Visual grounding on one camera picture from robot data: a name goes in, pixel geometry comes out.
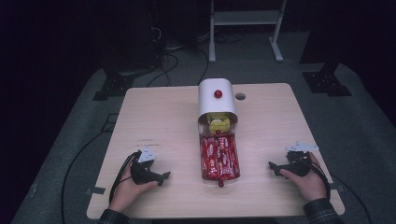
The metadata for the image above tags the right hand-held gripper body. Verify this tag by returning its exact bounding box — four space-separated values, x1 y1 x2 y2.
281 141 319 177

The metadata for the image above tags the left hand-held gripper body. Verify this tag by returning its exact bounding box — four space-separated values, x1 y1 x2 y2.
130 147 159 185

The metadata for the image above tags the person's left hand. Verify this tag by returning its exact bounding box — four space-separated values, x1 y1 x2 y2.
108 155 160 215

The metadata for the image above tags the person's right hand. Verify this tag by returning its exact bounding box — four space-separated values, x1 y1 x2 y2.
278 151 328 203

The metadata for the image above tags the pile of red snack packets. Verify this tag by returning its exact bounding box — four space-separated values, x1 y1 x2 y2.
200 135 241 181

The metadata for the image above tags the clear drawer red knob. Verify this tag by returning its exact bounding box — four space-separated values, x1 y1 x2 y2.
197 112 239 137

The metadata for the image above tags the yellow round jelly cup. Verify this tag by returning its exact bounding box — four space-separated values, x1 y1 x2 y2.
206 112 228 123
208 119 232 134

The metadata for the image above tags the black stand base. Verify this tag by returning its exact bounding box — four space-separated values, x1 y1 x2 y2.
92 72 135 102
302 61 353 98

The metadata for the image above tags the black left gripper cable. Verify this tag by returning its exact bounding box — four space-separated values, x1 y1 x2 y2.
108 150 142 204

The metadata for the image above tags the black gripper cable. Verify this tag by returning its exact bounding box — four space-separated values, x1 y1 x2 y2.
108 150 142 204
300 157 332 201

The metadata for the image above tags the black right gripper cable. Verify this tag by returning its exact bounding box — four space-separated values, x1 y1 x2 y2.
300 157 332 201

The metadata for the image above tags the black floor cable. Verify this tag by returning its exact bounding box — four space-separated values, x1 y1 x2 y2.
61 113 120 224
330 173 374 224

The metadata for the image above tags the bundle of black cables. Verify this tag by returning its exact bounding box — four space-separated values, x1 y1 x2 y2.
145 18 210 89

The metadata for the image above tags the white metal stand frame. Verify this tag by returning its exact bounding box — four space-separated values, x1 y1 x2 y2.
208 0 288 64

